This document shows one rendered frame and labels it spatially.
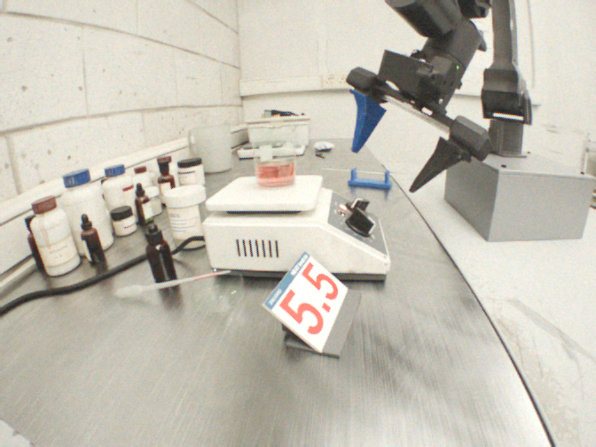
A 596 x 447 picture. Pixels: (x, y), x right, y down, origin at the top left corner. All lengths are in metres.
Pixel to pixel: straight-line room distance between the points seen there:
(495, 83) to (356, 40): 1.33
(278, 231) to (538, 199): 0.37
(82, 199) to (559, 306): 0.62
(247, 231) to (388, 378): 0.19
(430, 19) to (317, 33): 1.52
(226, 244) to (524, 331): 0.31
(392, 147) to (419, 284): 1.51
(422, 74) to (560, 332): 0.27
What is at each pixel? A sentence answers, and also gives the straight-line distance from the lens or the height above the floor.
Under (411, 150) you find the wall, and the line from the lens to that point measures 1.83.
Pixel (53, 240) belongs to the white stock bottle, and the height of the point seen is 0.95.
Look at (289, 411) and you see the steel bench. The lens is 0.21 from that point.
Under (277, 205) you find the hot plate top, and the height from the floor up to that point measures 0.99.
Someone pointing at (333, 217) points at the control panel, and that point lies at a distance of 0.32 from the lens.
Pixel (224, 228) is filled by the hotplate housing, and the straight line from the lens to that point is 0.31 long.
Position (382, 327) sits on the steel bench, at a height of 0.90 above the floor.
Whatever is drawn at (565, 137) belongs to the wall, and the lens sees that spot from 2.40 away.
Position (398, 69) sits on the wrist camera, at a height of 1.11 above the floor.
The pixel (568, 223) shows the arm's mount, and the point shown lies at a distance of 0.54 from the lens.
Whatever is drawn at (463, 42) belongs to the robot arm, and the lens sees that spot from 0.36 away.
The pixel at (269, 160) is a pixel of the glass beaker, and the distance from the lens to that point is 0.33.
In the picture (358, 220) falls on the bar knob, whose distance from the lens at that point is 0.32.
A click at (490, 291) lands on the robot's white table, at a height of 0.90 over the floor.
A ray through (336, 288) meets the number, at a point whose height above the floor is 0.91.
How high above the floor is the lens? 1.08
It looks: 22 degrees down
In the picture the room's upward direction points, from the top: 3 degrees counter-clockwise
